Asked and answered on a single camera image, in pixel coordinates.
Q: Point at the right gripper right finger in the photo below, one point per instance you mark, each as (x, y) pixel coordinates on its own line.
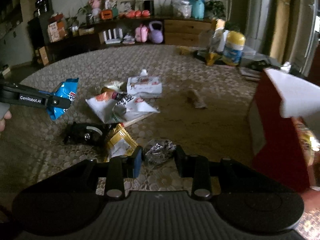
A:
(196, 167)

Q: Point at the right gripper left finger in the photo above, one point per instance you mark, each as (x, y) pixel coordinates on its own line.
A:
(120, 168)

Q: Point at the yellow white snack pouch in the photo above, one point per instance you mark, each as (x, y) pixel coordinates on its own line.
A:
(119, 143)

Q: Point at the silver wrapper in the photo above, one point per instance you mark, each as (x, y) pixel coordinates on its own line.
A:
(158, 152)

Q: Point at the black snack packet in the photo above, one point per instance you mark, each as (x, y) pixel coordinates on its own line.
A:
(86, 133)

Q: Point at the blue cookie snack pack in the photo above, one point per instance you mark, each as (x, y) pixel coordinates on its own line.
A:
(66, 90)

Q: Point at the yellow red chip bag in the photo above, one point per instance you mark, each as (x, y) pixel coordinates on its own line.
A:
(307, 139)

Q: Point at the person left hand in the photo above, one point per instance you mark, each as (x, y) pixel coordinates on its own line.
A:
(6, 117)

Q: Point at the white silver snack bag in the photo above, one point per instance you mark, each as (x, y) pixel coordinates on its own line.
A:
(112, 107)

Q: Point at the small brown wrapper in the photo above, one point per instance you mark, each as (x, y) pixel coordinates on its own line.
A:
(195, 99)

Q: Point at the red white cardboard box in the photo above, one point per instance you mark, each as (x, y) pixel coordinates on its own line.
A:
(278, 154)

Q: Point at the beige wrapped bun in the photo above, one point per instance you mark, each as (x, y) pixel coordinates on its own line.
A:
(116, 86)

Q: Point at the orange tissue box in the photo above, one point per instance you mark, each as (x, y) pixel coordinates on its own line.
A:
(106, 14)

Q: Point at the yellow clear snack bag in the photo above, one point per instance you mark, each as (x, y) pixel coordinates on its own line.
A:
(216, 39)

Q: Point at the yellow lid wipes canister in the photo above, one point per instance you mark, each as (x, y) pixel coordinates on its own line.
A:
(234, 45)

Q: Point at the wooden drawer cabinet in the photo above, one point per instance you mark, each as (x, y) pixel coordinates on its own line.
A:
(186, 32)

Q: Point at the purple kettlebell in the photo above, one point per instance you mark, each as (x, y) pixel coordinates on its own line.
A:
(155, 32)

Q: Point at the pink small bag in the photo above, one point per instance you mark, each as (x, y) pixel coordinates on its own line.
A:
(141, 34)

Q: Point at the clear plastic bag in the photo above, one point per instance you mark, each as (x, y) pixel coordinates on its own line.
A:
(181, 8)

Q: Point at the teal spray bottle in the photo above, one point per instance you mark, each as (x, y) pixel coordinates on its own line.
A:
(197, 10)

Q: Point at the picture frame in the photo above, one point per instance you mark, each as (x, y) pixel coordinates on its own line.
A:
(124, 6)

